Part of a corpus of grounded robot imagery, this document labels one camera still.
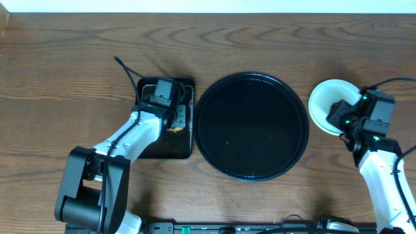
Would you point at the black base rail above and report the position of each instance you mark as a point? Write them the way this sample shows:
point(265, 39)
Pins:
point(170, 228)

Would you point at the light blue plate top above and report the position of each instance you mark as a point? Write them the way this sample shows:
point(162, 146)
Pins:
point(324, 96)

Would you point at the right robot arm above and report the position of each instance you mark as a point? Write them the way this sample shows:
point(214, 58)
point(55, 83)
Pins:
point(379, 160)

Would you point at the green orange sponge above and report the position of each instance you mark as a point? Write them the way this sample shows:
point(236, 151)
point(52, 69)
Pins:
point(176, 129)

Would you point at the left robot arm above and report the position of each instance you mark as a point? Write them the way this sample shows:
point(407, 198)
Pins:
point(94, 187)

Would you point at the black rectangular tray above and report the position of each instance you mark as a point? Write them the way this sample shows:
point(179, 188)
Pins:
point(169, 145)

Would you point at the black round tray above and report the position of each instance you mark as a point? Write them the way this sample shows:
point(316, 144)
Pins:
point(251, 126)

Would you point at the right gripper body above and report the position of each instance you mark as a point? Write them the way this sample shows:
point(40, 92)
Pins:
point(340, 116)

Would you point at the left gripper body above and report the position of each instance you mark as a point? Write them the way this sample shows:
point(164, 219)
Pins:
point(177, 117)

